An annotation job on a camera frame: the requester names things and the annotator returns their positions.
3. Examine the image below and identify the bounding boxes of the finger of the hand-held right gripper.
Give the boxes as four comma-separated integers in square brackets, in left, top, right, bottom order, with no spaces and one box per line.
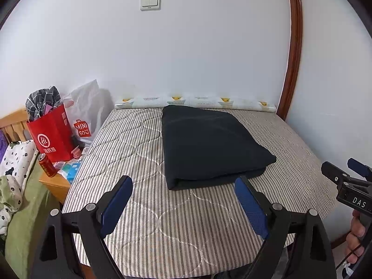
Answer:
[321,162,351,186]
[347,158,372,178]

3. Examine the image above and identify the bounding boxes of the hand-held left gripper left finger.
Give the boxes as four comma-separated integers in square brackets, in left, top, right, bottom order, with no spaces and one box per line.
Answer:
[38,175,133,279]

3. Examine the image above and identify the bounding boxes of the person's right hand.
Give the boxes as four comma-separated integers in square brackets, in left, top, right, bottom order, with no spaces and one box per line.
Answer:
[346,211,365,263]

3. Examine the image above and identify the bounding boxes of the red soda can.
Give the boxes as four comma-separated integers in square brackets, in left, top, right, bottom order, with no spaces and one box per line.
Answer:
[38,153,58,178]

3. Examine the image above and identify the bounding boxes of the striped bed mattress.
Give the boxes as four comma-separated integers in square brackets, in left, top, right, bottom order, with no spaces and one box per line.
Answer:
[62,106,339,276]

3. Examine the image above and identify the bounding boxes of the white flower print cloth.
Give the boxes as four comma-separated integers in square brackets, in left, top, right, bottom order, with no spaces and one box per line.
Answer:
[0,140,40,236]

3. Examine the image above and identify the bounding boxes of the red paper bag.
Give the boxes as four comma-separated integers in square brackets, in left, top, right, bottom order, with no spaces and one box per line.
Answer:
[26,105,76,163]

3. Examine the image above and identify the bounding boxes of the wooden nightstand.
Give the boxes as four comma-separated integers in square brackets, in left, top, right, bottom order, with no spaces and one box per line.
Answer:
[39,157,85,205]

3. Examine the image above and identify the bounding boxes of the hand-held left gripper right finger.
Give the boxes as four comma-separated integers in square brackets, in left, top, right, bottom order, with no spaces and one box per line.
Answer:
[234,175,338,279]

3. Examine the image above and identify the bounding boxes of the wooden headboard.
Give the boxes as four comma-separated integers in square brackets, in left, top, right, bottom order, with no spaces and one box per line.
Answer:
[0,109,30,146]

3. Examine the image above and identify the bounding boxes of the green blanket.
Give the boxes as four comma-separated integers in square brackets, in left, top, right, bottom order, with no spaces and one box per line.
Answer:
[0,163,63,279]

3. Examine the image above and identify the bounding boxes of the brown wooden door frame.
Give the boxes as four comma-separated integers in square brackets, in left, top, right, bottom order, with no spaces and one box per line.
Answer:
[276,0,303,121]

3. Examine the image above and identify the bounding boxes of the black sweatshirt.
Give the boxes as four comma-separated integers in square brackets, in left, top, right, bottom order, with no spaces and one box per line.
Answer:
[161,105,277,191]

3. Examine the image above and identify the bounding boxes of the purple plush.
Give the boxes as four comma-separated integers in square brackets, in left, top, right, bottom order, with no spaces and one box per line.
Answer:
[0,131,8,163]

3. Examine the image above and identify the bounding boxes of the white plastic shopping bag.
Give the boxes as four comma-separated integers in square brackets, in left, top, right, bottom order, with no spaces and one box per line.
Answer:
[63,79,102,147]

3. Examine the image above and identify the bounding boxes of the grey checked cloth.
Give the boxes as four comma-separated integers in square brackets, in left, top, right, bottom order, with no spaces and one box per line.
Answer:
[25,86,63,123]

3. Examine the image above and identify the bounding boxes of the white wall light switch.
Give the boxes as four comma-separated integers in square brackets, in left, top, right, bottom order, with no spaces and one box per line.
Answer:
[140,0,161,11]

